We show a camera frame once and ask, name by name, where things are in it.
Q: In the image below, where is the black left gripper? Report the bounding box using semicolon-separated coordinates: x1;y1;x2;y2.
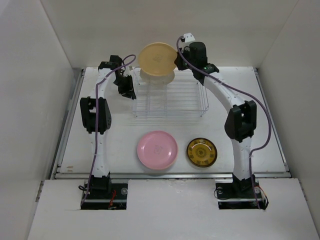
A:
112;74;136;100

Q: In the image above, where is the orange plate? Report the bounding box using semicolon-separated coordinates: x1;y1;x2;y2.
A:
138;42;177;76

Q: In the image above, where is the white wire dish rack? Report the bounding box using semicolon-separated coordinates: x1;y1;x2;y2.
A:
131;67;209;118

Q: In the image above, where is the pink plate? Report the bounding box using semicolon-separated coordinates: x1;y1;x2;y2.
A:
136;130;179;170

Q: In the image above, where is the yellow patterned dark plate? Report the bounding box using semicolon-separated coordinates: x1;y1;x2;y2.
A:
186;137;218;168

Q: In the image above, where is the pale yellow plate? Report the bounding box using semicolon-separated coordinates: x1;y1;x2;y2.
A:
149;150;178;170

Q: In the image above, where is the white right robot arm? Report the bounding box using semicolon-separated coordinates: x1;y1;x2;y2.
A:
174;41;258;197

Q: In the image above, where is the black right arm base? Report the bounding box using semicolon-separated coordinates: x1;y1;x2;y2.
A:
214;181;269;210

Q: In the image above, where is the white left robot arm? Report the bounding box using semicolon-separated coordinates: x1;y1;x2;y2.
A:
79;54;137;178

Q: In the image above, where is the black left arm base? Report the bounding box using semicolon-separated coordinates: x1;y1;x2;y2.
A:
78;175;129;211

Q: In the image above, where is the cream plate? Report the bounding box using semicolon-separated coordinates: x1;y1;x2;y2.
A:
139;69;175;86

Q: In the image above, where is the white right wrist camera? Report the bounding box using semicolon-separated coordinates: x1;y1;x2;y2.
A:
180;33;196;46

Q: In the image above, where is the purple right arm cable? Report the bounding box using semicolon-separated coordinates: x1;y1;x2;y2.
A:
176;36;273;210

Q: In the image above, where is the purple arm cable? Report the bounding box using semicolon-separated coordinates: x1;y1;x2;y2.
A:
176;36;273;210
80;54;138;208

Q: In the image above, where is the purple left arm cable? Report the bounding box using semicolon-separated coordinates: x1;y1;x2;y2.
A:
80;54;138;208

